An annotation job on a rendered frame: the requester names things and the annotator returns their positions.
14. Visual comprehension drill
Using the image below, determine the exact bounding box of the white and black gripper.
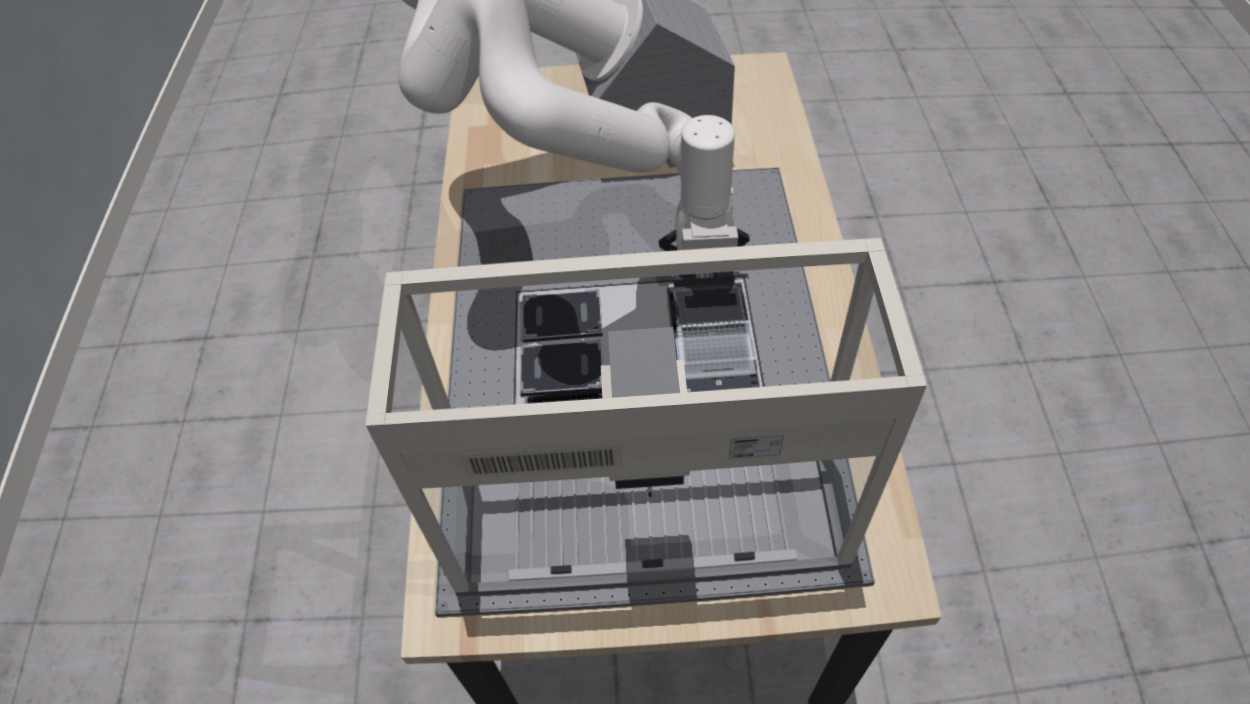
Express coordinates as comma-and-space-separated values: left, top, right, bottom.
659, 199, 750, 251

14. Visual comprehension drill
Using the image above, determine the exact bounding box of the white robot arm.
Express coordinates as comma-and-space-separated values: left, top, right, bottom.
398, 0, 738, 250

